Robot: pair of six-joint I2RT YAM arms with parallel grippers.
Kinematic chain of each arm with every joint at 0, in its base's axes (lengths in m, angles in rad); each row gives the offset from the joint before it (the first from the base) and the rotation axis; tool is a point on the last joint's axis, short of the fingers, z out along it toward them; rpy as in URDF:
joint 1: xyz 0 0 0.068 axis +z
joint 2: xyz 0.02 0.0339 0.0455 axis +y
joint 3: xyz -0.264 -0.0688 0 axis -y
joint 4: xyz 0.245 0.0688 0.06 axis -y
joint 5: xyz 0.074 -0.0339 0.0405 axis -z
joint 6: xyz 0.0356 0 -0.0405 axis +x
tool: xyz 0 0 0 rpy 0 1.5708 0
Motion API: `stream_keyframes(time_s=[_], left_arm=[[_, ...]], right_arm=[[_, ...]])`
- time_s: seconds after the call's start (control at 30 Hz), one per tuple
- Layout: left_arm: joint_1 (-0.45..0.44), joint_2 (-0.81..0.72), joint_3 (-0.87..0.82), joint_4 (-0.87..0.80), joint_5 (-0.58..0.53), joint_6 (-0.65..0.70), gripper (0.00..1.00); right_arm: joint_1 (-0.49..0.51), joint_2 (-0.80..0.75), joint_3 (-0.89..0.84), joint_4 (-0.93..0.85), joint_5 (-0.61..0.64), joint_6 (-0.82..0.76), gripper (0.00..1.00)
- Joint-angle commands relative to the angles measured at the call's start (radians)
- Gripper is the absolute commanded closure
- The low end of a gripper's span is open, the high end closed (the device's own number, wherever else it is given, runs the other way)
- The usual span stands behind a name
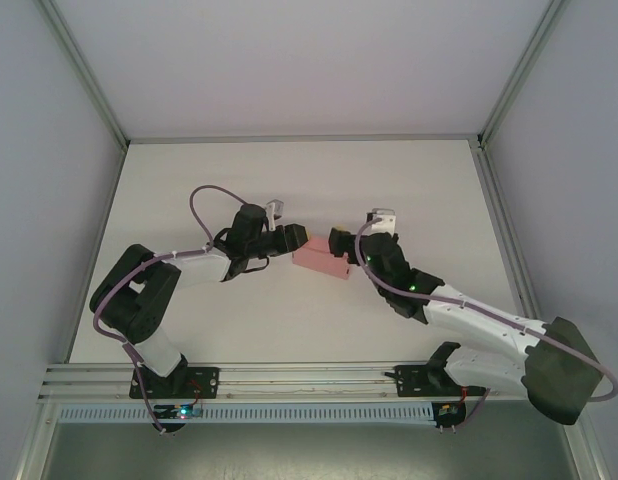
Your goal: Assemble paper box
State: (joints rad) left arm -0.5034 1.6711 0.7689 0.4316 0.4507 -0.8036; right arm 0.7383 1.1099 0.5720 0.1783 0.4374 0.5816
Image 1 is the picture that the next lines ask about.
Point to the aluminium frame post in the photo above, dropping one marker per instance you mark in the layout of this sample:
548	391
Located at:
84	70
524	70

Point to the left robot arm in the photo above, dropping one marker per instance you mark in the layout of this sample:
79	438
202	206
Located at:
154	345

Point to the circuit board without light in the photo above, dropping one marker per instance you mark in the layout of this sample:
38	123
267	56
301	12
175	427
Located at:
448	412

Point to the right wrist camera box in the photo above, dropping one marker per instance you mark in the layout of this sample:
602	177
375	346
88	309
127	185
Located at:
384	219

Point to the aluminium mounting rail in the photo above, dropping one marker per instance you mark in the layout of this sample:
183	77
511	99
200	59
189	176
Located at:
299	382

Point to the pink paper box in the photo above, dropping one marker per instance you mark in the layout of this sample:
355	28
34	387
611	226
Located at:
319	260

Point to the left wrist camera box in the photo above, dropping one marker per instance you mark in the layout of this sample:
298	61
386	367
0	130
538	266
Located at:
275	212

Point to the aluminium frame crossbar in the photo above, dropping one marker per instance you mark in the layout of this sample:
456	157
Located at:
299	138

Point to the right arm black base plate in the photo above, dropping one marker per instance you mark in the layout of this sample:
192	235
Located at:
409	381

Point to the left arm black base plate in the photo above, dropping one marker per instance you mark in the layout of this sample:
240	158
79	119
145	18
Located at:
199	382

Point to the circuit board with green light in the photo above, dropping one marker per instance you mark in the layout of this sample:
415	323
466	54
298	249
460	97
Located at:
181	412

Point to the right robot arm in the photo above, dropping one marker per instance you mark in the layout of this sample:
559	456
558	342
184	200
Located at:
479	320

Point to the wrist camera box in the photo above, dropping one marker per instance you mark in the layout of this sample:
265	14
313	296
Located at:
275	212
384	219

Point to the aluminium side rail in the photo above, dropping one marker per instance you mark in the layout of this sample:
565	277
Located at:
504	235

